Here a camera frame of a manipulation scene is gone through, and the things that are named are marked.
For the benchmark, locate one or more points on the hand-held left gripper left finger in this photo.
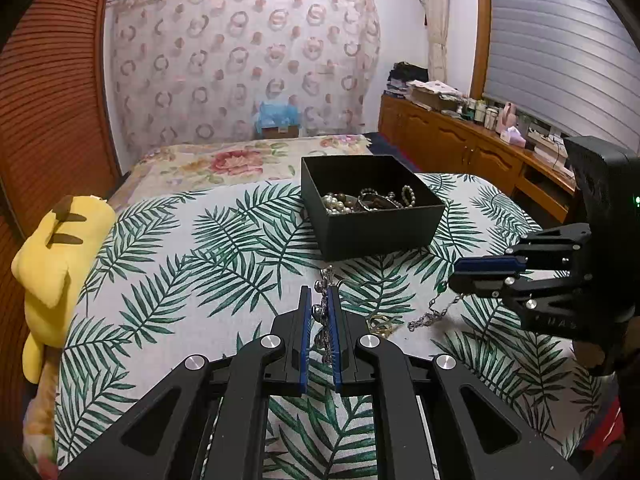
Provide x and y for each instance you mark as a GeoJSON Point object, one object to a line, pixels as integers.
{"type": "Point", "coordinates": [304, 345]}

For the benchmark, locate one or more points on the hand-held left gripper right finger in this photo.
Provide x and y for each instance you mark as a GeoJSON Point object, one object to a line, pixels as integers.
{"type": "Point", "coordinates": [335, 345]}

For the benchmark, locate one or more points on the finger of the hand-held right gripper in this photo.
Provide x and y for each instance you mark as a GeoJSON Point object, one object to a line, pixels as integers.
{"type": "Point", "coordinates": [500, 284]}
{"type": "Point", "coordinates": [490, 264]}

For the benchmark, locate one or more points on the black jewelry box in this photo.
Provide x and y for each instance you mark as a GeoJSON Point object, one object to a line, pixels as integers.
{"type": "Point", "coordinates": [380, 232]}

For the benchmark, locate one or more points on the person's right hand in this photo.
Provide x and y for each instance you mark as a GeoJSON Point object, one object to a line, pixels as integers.
{"type": "Point", "coordinates": [592, 357]}

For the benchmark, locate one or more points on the white power strip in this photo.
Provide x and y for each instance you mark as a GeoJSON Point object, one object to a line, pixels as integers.
{"type": "Point", "coordinates": [547, 147]}

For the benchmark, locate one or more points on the pink tissue box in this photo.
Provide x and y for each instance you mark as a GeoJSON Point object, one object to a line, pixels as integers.
{"type": "Point", "coordinates": [514, 136]}

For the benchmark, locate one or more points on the green leaf print tablecloth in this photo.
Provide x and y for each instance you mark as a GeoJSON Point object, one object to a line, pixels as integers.
{"type": "Point", "coordinates": [200, 280]}

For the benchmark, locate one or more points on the long wooden cabinet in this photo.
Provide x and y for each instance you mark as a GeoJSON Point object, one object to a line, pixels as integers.
{"type": "Point", "coordinates": [450, 145]}

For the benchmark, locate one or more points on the pink bottle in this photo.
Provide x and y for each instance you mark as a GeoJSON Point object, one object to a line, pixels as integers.
{"type": "Point", "coordinates": [507, 115]}

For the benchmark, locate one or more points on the row of small bottles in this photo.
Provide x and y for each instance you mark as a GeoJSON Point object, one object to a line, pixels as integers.
{"type": "Point", "coordinates": [477, 112]}

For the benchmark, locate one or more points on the grey window blind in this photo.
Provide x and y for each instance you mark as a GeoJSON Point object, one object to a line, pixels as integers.
{"type": "Point", "coordinates": [550, 45]}

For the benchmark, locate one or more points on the cardboard box with papers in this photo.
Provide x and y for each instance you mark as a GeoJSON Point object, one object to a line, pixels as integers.
{"type": "Point", "coordinates": [432, 95]}

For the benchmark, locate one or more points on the red cloth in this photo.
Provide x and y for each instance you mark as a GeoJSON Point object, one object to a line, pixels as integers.
{"type": "Point", "coordinates": [607, 430]}

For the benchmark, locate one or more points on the floral bed blanket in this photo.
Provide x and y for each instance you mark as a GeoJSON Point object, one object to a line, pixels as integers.
{"type": "Point", "coordinates": [225, 165]}

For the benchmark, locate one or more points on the stack of dark clothes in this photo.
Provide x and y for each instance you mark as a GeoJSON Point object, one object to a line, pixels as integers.
{"type": "Point", "coordinates": [405, 77]}

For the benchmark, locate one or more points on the small cardboard box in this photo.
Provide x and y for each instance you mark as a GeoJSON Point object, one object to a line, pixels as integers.
{"type": "Point", "coordinates": [280, 132]}

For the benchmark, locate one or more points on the blue plastic bag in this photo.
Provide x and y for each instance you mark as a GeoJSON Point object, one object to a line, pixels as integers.
{"type": "Point", "coordinates": [277, 112]}

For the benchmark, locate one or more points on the cream tied curtain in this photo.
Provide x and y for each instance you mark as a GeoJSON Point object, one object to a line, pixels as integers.
{"type": "Point", "coordinates": [435, 20]}

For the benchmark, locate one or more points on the yellow plush toy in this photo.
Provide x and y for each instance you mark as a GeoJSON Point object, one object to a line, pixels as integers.
{"type": "Point", "coordinates": [55, 270]}

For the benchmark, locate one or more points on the orange floral cloth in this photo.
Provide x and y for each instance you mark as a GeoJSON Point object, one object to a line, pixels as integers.
{"type": "Point", "coordinates": [40, 420]}

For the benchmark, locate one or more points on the circle patterned curtain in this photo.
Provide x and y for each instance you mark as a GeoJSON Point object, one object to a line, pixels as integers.
{"type": "Point", "coordinates": [225, 60]}

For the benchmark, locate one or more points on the brown louvered wooden wardrobe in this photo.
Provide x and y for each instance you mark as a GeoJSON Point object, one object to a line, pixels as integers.
{"type": "Point", "coordinates": [50, 85]}

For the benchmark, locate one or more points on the wooden window frame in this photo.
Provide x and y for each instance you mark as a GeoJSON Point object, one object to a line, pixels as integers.
{"type": "Point", "coordinates": [481, 25]}

